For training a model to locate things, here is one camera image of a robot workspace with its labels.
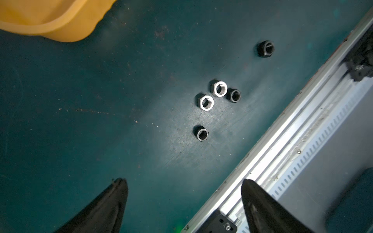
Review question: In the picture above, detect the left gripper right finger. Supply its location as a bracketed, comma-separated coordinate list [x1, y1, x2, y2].
[241, 179, 312, 233]

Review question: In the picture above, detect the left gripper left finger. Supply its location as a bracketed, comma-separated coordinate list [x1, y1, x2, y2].
[56, 178, 128, 233]

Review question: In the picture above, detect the black nut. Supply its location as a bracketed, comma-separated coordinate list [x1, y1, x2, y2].
[257, 40, 275, 58]
[193, 125, 209, 142]
[226, 88, 241, 103]

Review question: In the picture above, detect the yellow plastic storage box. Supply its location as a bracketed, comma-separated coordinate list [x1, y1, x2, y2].
[1, 0, 115, 42]

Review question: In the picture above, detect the teal bin outside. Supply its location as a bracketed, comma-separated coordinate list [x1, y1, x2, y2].
[326, 168, 373, 233]

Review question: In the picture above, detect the black nut below silver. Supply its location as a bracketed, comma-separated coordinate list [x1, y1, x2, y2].
[226, 88, 241, 103]

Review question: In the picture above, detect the silver nut left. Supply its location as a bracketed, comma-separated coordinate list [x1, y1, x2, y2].
[198, 95, 215, 112]

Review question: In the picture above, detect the silver nut right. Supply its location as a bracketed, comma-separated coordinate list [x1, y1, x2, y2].
[211, 81, 228, 98]

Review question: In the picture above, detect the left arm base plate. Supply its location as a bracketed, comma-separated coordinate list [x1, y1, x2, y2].
[196, 210, 238, 233]

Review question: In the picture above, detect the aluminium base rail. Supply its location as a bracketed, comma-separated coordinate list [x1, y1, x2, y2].
[182, 11, 373, 233]

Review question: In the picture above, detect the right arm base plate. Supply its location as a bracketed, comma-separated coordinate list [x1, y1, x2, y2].
[343, 26, 373, 82]

